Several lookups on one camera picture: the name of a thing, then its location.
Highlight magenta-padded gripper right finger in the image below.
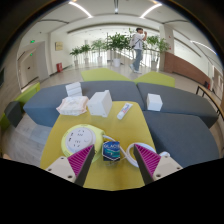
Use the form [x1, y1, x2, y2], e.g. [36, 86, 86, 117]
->
[132, 143, 184, 186]

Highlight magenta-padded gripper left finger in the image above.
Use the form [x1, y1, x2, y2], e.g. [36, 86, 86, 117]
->
[45, 143, 97, 188]

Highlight dark charger block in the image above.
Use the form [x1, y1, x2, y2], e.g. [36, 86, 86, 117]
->
[101, 140, 122, 163]

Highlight round white yellow power strip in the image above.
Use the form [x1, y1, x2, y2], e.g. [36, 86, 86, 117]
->
[60, 123, 106, 164]

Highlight grey sofa module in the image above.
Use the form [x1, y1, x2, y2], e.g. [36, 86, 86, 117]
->
[136, 82, 219, 129]
[142, 110, 221, 168]

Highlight wet wipes pack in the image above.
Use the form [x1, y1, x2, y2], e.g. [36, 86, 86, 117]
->
[55, 95, 90, 117]

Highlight white cube box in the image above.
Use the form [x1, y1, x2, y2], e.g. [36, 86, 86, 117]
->
[146, 93, 164, 112]

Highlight white rectangular box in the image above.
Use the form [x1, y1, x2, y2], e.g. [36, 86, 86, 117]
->
[86, 89, 114, 118]

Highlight large grey sofa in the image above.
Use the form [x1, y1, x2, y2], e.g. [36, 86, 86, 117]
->
[23, 80, 146, 128]

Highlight stack of white boxes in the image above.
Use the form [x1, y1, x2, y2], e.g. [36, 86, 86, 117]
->
[65, 81, 83, 98]

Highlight green sofa module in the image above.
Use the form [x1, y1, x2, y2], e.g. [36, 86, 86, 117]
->
[133, 70, 176, 88]
[80, 67, 133, 83]

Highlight black ottoman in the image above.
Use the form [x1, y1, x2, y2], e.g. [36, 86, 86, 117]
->
[3, 100, 23, 128]

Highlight long green bench seat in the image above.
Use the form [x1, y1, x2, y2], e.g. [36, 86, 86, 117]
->
[0, 82, 42, 131]

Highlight person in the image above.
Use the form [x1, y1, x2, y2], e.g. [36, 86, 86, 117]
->
[129, 27, 148, 75]

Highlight group of potted plants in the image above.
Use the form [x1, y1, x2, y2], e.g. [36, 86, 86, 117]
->
[69, 31, 170, 71]

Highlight ceiling strip lights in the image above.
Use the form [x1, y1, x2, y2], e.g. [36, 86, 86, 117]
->
[68, 0, 218, 56]

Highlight white cable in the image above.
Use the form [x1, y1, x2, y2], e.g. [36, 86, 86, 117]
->
[101, 134, 171, 169]

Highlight wooden bench with black frame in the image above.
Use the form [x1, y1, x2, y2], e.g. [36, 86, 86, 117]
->
[195, 84, 224, 121]

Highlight framed wall picture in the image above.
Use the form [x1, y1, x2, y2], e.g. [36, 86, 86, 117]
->
[54, 41, 64, 52]

